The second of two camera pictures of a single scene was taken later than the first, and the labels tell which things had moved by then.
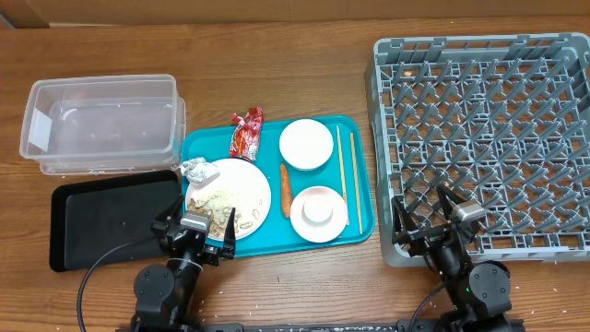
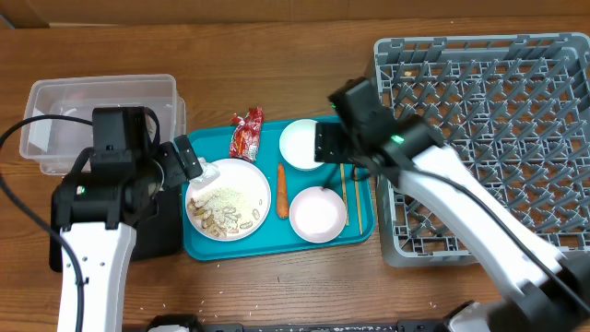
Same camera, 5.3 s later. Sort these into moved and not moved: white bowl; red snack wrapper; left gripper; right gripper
Moved: right gripper; left gripper
Not moved: white bowl; red snack wrapper
